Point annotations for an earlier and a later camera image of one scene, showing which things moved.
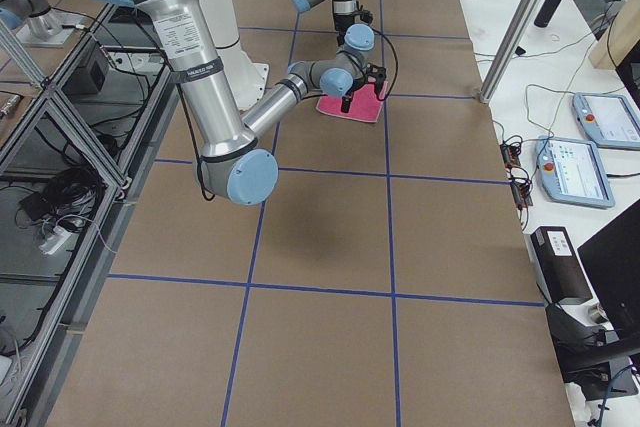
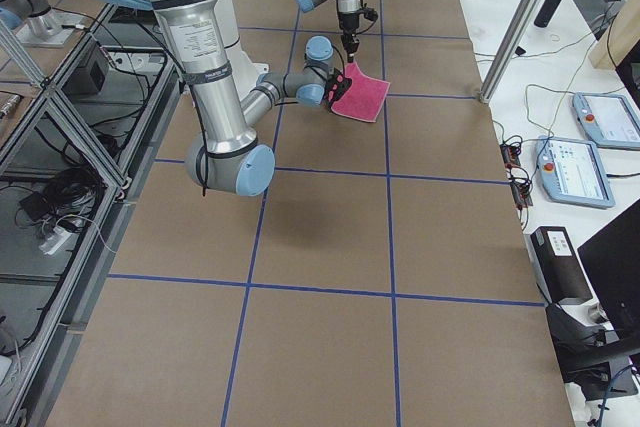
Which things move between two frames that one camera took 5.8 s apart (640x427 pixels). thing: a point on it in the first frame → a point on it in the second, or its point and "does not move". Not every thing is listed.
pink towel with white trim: x=364 y=105 does not move
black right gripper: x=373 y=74 → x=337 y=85
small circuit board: x=510 y=155 does not move
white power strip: x=54 y=241 does not move
